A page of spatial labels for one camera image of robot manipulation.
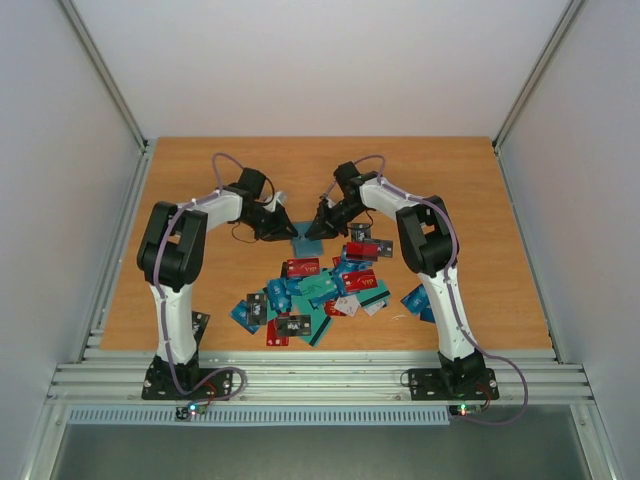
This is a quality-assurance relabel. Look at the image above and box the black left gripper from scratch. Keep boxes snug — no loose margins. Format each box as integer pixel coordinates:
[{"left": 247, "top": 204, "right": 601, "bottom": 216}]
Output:
[{"left": 242, "top": 205, "right": 300, "bottom": 241}]

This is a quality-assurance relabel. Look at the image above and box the teal leather card holder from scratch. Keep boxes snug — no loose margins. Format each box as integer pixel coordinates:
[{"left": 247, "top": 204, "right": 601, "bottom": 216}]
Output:
[{"left": 291, "top": 221, "right": 324, "bottom": 258}]

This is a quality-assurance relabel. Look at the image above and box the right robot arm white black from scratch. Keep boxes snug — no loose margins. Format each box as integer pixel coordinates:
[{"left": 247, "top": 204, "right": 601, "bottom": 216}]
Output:
[{"left": 306, "top": 162, "right": 486, "bottom": 399}]

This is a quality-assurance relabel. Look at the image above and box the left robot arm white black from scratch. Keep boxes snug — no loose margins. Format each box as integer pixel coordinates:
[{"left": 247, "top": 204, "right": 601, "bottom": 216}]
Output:
[{"left": 136, "top": 168, "right": 298, "bottom": 400}]

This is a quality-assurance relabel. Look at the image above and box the black card near right arm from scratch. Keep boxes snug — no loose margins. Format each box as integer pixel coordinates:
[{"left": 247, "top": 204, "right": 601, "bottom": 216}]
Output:
[{"left": 372, "top": 239, "right": 394, "bottom": 258}]

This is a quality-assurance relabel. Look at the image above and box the red card with magnetic stripe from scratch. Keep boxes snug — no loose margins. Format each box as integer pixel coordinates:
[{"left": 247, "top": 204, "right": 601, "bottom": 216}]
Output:
[{"left": 343, "top": 242, "right": 379, "bottom": 262}]

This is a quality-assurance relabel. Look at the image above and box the red VIP card in pile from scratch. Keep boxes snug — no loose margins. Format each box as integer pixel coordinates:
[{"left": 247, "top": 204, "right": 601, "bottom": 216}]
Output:
[{"left": 284, "top": 257, "right": 321, "bottom": 278}]

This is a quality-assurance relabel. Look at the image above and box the teal VIP card centre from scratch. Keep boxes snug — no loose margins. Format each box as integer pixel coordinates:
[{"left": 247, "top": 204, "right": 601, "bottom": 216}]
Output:
[{"left": 299, "top": 271, "right": 340, "bottom": 307}]

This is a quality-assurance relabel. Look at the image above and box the blue card left pile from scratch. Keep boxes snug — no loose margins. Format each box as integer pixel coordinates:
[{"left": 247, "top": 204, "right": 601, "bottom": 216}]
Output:
[{"left": 266, "top": 278, "right": 292, "bottom": 312}]

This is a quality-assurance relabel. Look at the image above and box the black card left pile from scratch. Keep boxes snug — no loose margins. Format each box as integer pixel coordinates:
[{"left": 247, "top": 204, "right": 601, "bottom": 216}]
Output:
[{"left": 246, "top": 292, "right": 268, "bottom": 326}]

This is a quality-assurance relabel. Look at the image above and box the teal card with black stripe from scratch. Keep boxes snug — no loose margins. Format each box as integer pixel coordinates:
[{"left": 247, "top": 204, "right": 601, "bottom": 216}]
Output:
[{"left": 308, "top": 316, "right": 332, "bottom": 347}]

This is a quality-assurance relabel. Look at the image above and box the black card on red card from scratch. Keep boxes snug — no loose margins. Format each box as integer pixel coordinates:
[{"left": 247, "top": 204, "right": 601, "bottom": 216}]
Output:
[{"left": 275, "top": 315, "right": 312, "bottom": 337}]

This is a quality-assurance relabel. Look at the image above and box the blue card far right upper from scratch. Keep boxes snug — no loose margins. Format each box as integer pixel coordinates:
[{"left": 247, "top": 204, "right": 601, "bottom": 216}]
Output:
[{"left": 401, "top": 285, "right": 430, "bottom": 316}]

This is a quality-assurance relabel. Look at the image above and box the lone black VIP card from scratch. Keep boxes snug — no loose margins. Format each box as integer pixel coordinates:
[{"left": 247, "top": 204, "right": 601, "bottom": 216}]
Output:
[{"left": 192, "top": 311, "right": 210, "bottom": 346}]

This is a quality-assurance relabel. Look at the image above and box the left small circuit board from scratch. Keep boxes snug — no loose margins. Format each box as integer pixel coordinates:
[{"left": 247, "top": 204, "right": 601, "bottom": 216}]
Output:
[{"left": 175, "top": 404, "right": 208, "bottom": 421}]

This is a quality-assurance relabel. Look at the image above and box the small circuit board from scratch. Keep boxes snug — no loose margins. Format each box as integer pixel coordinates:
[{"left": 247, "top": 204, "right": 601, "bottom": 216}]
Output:
[
  {"left": 449, "top": 403, "right": 485, "bottom": 417},
  {"left": 175, "top": 404, "right": 208, "bottom": 421}
]

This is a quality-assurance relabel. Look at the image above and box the right small circuit board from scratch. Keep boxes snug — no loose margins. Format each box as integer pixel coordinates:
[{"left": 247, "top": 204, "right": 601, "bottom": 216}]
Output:
[{"left": 449, "top": 403, "right": 485, "bottom": 417}]

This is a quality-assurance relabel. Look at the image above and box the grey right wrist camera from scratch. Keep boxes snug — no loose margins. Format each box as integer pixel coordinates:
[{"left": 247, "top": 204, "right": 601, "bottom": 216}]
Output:
[{"left": 320, "top": 194, "right": 335, "bottom": 208}]

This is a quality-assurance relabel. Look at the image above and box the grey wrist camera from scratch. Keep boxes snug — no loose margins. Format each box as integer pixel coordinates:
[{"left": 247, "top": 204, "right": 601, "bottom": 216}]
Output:
[
  {"left": 265, "top": 190, "right": 287, "bottom": 211},
  {"left": 320, "top": 194, "right": 335, "bottom": 208}
]

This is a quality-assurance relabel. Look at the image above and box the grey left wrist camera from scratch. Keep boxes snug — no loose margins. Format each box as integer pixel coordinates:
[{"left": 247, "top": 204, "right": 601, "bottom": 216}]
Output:
[{"left": 265, "top": 190, "right": 287, "bottom": 211}]

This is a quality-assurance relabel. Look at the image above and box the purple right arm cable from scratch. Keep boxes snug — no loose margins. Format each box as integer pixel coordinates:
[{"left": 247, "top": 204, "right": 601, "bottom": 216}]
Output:
[{"left": 322, "top": 154, "right": 529, "bottom": 427}]

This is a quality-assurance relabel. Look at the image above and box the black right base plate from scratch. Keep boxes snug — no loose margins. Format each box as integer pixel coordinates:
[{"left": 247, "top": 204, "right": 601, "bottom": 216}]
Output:
[{"left": 404, "top": 368, "right": 500, "bottom": 401}]

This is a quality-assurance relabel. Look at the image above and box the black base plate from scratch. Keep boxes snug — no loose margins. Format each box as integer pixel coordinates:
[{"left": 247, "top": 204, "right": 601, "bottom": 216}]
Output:
[
  {"left": 404, "top": 368, "right": 500, "bottom": 401},
  {"left": 141, "top": 368, "right": 236, "bottom": 401}
]

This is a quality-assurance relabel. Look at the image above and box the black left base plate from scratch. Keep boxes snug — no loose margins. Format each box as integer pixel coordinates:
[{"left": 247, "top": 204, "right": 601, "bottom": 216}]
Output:
[{"left": 141, "top": 368, "right": 236, "bottom": 401}]

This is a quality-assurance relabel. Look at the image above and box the aluminium frame rail front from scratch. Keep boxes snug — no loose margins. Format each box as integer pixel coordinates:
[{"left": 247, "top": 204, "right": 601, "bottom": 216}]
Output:
[{"left": 47, "top": 349, "right": 595, "bottom": 406}]

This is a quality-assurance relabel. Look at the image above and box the grey slotted cable duct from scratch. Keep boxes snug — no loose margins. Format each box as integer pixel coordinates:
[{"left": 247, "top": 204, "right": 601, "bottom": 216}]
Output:
[{"left": 67, "top": 405, "right": 450, "bottom": 427}]

